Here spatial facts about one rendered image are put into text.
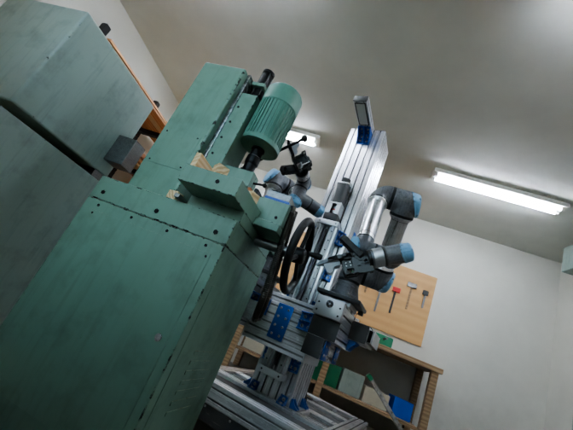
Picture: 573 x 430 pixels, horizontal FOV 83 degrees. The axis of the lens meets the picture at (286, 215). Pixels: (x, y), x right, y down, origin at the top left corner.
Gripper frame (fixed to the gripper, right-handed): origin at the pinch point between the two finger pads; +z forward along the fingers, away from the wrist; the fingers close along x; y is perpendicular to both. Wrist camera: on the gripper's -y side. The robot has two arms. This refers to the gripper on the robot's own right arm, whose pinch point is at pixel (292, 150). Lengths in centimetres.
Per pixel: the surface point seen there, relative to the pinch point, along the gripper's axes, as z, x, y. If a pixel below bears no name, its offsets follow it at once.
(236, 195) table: 42, 36, -29
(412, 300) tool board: -320, 61, 92
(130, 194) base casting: 34, 12, -63
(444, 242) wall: -324, 14, 174
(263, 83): 14.6, -31.9, 1.2
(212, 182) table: 43, 29, -34
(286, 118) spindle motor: 16.2, -5.3, 2.1
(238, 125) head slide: 19.2, -10.0, -18.3
